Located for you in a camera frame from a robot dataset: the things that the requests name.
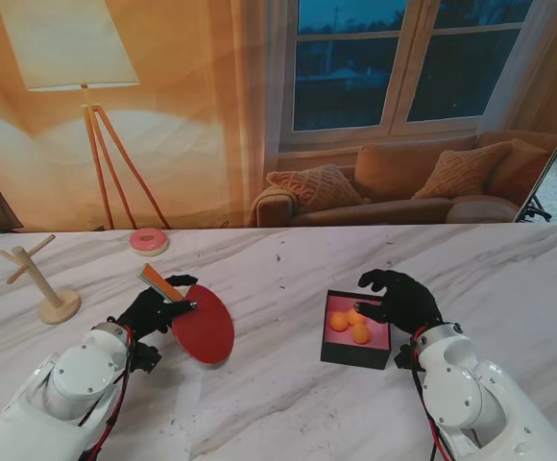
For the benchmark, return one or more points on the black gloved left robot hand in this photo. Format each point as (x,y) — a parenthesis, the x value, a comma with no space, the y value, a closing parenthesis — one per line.
(149,312)

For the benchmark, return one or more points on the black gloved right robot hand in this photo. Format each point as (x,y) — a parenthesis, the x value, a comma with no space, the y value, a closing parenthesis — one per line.
(408,305)

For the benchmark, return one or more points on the orange ping pong ball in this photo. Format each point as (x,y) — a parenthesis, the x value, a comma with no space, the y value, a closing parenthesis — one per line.
(339,321)
(360,333)
(354,318)

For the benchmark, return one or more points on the red ping pong bat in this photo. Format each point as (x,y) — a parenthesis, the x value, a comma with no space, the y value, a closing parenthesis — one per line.
(206,326)

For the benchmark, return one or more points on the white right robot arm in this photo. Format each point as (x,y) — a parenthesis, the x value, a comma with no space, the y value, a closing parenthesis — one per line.
(470,398)

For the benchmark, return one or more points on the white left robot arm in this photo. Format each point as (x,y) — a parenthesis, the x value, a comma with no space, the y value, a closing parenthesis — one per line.
(57,394)

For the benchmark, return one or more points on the black box with pink inside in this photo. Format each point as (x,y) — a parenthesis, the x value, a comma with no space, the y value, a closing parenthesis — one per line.
(350,357)

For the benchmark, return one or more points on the pink frosted toy donut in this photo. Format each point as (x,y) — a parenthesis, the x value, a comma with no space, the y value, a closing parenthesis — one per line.
(150,242)

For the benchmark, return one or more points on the wooden peg stand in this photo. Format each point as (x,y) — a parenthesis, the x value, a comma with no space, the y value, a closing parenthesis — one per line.
(57,307)

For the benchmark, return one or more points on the black tripod stand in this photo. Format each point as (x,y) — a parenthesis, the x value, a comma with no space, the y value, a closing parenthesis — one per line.
(535,209)

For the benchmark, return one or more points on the printed living room backdrop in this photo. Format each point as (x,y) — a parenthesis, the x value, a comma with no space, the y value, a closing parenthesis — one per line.
(187,120)

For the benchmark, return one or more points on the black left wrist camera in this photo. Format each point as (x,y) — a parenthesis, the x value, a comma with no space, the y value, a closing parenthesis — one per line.
(146,359)

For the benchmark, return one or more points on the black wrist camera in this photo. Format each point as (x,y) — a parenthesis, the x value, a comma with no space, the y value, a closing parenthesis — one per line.
(146,359)
(405,359)

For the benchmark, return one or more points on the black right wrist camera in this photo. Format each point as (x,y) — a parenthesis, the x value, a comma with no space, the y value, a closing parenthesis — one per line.
(405,359)

